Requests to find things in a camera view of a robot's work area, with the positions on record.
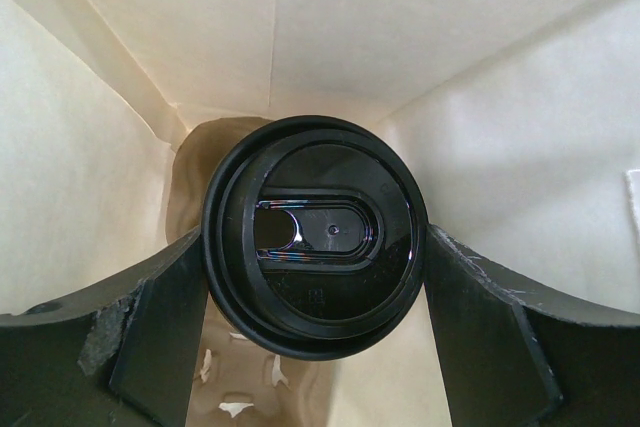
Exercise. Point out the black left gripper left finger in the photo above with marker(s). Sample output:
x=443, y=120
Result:
x=121, y=352

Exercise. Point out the brown pulp two-cup carrier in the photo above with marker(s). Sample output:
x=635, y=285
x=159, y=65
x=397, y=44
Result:
x=236, y=382

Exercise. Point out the black coffee cup lid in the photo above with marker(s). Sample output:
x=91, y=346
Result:
x=314, y=237

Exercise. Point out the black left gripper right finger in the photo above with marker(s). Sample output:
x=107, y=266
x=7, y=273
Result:
x=515, y=352

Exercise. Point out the cream paper takeout bag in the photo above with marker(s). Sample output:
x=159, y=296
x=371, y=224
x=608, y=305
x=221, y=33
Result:
x=518, y=120

